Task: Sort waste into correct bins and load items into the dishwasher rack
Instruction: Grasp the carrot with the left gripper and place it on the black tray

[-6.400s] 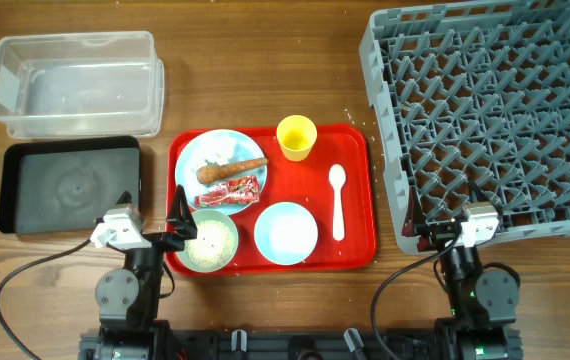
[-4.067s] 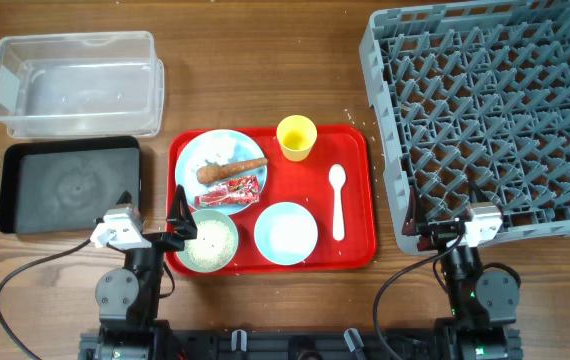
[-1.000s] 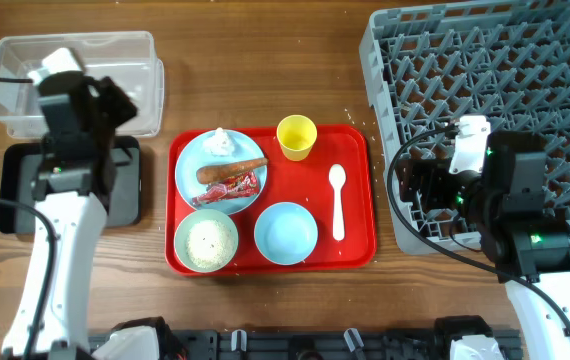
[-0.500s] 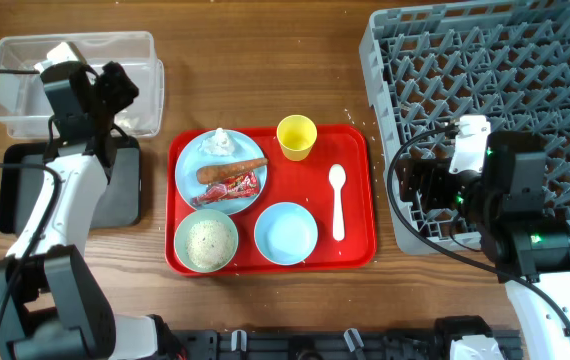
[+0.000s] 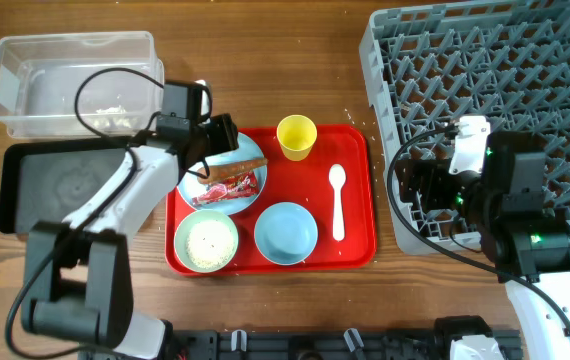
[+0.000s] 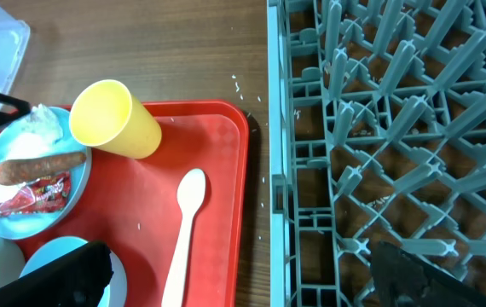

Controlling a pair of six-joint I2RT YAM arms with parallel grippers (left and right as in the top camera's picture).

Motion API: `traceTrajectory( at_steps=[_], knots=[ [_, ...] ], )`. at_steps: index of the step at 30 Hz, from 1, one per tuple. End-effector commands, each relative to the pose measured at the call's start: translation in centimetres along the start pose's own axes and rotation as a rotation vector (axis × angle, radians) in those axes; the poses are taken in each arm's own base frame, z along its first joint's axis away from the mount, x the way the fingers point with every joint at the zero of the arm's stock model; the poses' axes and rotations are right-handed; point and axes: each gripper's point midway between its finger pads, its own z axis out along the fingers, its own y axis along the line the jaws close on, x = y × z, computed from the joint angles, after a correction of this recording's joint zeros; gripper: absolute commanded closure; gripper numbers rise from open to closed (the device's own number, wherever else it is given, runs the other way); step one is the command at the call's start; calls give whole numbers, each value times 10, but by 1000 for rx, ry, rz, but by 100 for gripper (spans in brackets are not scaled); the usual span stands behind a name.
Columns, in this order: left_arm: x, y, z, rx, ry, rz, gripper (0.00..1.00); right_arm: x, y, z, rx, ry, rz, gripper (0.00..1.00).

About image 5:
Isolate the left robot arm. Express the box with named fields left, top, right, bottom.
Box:
left=4, top=82, right=238, bottom=359

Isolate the white rice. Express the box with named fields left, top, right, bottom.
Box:
left=186, top=220, right=237, bottom=270

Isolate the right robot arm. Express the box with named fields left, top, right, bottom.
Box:
left=398, top=132, right=570, bottom=359

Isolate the grey dishwasher rack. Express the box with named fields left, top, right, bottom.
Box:
left=358, top=0, right=570, bottom=256

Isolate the light blue bowl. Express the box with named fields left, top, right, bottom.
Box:
left=254, top=202, right=319, bottom=266

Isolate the white tissue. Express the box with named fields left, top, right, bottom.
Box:
left=96, top=106, right=126, bottom=116

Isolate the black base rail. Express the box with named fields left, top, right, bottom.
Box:
left=78, top=327, right=522, bottom=360

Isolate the orange carrot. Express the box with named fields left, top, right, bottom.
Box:
left=197, top=157, right=268, bottom=185

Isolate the clear plastic bin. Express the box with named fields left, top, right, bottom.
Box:
left=0, top=31, right=164, bottom=139

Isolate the white plastic spoon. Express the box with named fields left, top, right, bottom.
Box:
left=329, top=164, right=346, bottom=241

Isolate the light blue plate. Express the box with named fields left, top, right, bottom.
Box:
left=177, top=133, right=267, bottom=215

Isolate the red snack wrapper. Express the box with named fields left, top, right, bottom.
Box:
left=191, top=171, right=259, bottom=206

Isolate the yellow plastic cup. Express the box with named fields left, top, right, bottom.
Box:
left=276, top=115, right=318, bottom=161

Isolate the green bowl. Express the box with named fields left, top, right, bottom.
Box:
left=174, top=210, right=239, bottom=273

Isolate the black plastic tray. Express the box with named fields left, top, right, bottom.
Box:
left=0, top=138, right=125, bottom=234

